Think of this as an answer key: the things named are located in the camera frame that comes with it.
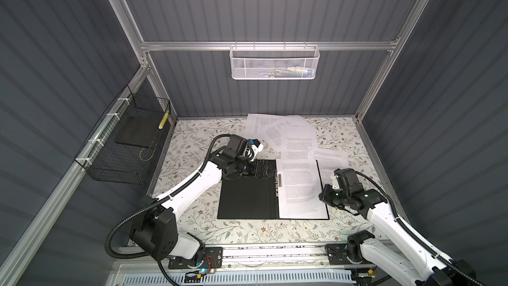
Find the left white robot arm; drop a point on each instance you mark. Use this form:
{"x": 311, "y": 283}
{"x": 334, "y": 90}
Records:
{"x": 155, "y": 228}

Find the pens in white basket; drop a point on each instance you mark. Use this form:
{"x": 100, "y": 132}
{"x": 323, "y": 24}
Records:
{"x": 291, "y": 72}

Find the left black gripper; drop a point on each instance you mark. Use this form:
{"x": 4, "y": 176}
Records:
{"x": 262, "y": 175}

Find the grey folder with black inside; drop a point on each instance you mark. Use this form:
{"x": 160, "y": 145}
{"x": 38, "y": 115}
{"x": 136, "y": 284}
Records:
{"x": 249, "y": 198}

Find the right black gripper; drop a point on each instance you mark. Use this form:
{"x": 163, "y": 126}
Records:
{"x": 324, "y": 193}

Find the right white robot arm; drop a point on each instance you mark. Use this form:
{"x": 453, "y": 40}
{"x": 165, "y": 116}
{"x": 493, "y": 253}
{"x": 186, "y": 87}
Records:
{"x": 417, "y": 262}

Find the floral table mat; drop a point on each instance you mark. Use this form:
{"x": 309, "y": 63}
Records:
{"x": 187, "y": 147}

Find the printed sheet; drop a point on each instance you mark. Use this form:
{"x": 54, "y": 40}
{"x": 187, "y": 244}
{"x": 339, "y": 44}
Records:
{"x": 256, "y": 125}
{"x": 328, "y": 161}
{"x": 298, "y": 188}

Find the white wire basket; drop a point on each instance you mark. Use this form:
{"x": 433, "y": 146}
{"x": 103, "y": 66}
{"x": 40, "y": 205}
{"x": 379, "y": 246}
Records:
{"x": 247, "y": 61}

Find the black pad in basket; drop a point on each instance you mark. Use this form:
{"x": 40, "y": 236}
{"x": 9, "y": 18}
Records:
{"x": 139, "y": 132}

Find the yellow marker in black basket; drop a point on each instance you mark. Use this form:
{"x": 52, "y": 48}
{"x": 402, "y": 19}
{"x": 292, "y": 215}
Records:
{"x": 163, "y": 120}

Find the black wire basket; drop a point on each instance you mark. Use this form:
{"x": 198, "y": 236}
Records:
{"x": 105, "y": 160}

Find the printed sheet near left arm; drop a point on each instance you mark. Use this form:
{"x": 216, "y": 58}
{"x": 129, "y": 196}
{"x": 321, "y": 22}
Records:
{"x": 293, "y": 136}

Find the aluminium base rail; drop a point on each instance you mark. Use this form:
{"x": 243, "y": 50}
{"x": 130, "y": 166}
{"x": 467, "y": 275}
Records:
{"x": 298, "y": 255}

